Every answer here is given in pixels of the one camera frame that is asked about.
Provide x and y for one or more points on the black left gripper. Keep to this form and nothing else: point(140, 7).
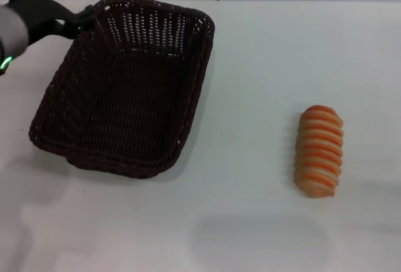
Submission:
point(40, 8)

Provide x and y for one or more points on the orange white striped bread roll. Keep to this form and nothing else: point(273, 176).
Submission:
point(319, 153)

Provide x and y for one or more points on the dark brown woven basket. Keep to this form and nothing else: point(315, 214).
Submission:
point(125, 102)

